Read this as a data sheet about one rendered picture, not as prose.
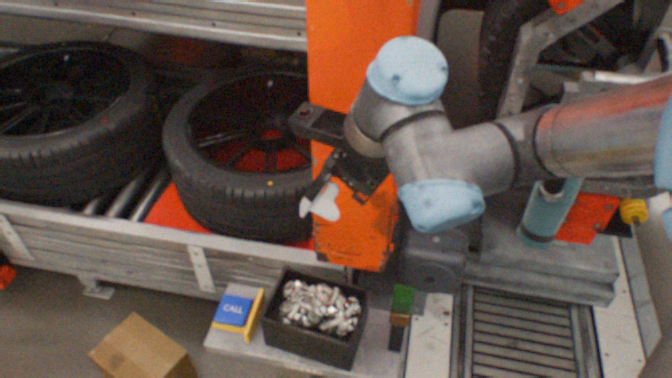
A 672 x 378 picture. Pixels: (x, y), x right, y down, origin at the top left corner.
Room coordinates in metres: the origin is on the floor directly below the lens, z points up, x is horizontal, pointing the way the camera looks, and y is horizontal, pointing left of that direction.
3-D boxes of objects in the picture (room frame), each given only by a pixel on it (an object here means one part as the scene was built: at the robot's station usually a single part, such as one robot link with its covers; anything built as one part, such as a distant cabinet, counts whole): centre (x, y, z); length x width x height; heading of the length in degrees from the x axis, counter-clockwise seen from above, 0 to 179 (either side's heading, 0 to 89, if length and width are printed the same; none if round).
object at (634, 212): (0.99, -0.78, 0.51); 0.29 x 0.06 x 0.06; 168
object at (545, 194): (0.72, -0.43, 0.83); 0.04 x 0.04 x 0.16
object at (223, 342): (0.59, 0.06, 0.44); 0.43 x 0.17 x 0.03; 78
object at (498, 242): (1.08, -0.68, 0.32); 0.40 x 0.30 x 0.28; 78
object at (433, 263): (1.01, -0.30, 0.26); 0.42 x 0.18 x 0.35; 168
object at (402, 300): (0.54, -0.13, 0.64); 0.04 x 0.04 x 0.04; 78
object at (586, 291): (1.09, -0.64, 0.13); 0.50 x 0.36 x 0.10; 78
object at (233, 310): (0.62, 0.23, 0.47); 0.07 x 0.07 x 0.02; 78
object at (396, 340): (0.54, -0.13, 0.55); 0.03 x 0.03 x 0.21; 78
